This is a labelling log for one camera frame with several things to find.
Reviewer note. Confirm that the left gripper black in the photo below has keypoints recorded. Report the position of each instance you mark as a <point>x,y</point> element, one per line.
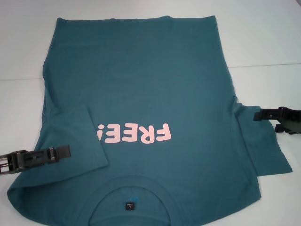
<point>11,163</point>

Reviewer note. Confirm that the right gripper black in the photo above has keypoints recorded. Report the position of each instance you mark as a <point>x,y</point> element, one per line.
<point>294,122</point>

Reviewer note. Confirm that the teal t-shirt with pink print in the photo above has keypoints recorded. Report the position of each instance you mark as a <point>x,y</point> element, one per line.
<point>141,82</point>

